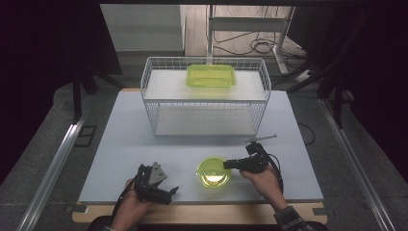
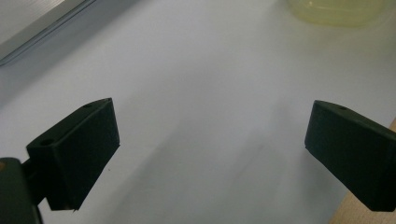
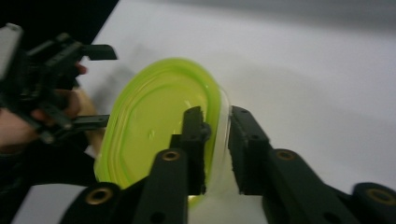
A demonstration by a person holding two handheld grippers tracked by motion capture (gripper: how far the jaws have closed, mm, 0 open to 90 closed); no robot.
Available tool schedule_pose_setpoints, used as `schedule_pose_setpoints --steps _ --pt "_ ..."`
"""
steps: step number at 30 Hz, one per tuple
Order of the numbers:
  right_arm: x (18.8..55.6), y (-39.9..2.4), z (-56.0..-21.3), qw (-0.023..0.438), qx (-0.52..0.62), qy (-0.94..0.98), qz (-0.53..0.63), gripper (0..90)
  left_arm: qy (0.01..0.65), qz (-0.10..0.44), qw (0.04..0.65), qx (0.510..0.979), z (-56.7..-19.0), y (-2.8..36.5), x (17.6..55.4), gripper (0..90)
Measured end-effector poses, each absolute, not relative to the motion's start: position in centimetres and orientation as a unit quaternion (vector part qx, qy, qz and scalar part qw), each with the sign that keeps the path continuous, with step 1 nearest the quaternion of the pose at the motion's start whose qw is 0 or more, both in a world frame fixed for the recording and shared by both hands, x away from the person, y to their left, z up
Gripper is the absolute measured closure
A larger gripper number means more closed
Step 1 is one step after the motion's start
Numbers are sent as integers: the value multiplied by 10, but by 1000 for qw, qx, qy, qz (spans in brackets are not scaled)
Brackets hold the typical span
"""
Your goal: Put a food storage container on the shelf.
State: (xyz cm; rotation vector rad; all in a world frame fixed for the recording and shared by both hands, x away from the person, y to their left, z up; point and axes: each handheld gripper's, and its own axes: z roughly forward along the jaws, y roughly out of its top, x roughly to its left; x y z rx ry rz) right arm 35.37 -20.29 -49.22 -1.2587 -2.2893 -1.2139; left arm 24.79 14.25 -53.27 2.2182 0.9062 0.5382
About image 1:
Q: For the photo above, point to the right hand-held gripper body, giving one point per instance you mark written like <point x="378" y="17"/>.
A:
<point x="255" y="163"/>

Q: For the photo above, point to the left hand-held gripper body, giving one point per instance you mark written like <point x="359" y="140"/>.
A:
<point x="147" y="183"/>

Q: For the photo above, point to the green plastic bowl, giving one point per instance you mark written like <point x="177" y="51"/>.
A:
<point x="211" y="174"/>

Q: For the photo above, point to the green rectangular plastic container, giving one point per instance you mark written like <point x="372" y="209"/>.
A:
<point x="210" y="77"/>

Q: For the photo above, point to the person's left hand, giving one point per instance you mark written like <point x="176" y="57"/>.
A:
<point x="134" y="203"/>

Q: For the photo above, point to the person's right hand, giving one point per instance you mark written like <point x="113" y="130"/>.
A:
<point x="267" y="184"/>

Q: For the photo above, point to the wooden table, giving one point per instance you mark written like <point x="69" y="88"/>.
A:
<point x="198" y="214"/>

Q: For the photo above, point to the black stand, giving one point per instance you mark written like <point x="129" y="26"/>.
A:
<point x="336" y="106"/>
<point x="77" y="96"/>

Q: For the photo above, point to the white power strip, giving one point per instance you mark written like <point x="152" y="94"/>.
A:
<point x="303" y="74"/>

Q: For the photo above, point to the aluminium rail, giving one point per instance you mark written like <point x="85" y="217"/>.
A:
<point x="356" y="170"/>
<point x="51" y="170"/>

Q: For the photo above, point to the white desk frame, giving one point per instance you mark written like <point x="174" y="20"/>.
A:
<point x="243" y="24"/>

